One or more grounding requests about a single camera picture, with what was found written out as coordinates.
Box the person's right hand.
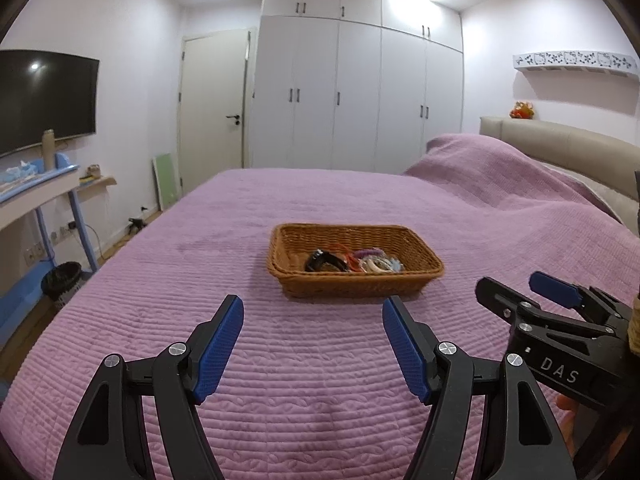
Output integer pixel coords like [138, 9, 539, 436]
[557, 395, 579, 441]

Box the black mesh waste bin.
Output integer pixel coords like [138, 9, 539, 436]
[41, 262, 83, 308]

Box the white wardrobe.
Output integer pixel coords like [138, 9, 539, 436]
[250, 0, 465, 173]

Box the wooden wall shelf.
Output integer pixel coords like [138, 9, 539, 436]
[77, 175, 117, 192]

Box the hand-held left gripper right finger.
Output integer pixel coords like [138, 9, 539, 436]
[381, 295, 578, 480]

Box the purple quilted bedspread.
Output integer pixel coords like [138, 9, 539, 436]
[0, 132, 640, 480]

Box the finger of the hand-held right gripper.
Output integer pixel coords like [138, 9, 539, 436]
[530, 270, 635, 329]
[475, 276, 618, 342]

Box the tan bottle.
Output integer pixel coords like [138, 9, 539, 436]
[42, 130, 57, 171]

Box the black curved television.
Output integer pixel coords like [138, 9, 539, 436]
[0, 50, 100, 158]

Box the black wristband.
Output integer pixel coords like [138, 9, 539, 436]
[304, 249, 349, 273]

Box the white door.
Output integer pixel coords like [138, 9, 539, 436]
[179, 30, 253, 196]

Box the brown wicker basket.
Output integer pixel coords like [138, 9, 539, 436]
[266, 223, 445, 299]

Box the green board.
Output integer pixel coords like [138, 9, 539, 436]
[152, 154, 182, 211]

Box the blue desk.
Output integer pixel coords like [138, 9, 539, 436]
[0, 152, 101, 326]

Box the beige bed headboard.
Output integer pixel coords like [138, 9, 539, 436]
[479, 116, 640, 238]

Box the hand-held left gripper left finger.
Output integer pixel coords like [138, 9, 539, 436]
[52, 294, 245, 480]

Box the light blue desk ornament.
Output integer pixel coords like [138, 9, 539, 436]
[0, 157, 48, 187]

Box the white printed wall shelf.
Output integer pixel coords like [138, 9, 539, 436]
[512, 50, 640, 81]

